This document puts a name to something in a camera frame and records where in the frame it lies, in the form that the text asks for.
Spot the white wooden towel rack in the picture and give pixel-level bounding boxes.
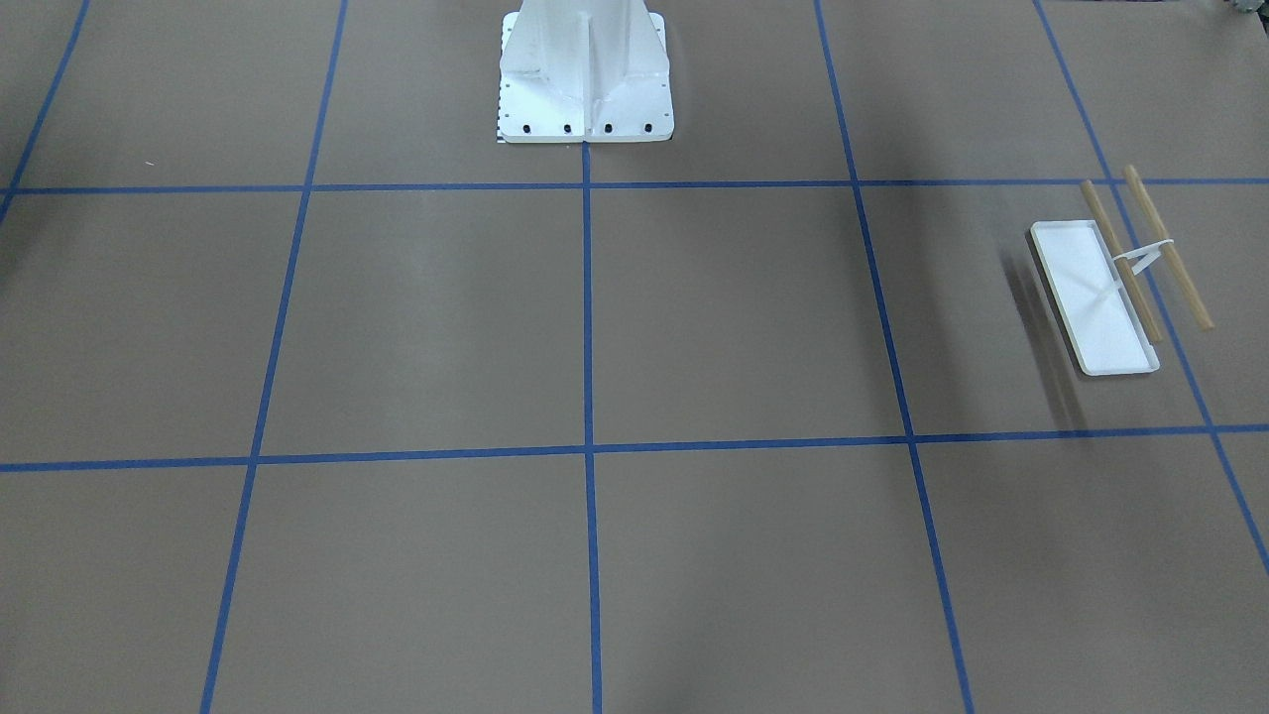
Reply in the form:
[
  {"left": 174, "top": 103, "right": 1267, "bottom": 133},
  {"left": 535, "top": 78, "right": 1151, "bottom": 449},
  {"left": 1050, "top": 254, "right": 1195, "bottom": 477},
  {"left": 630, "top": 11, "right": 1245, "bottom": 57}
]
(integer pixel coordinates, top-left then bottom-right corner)
[{"left": 1028, "top": 166, "right": 1214, "bottom": 378}]

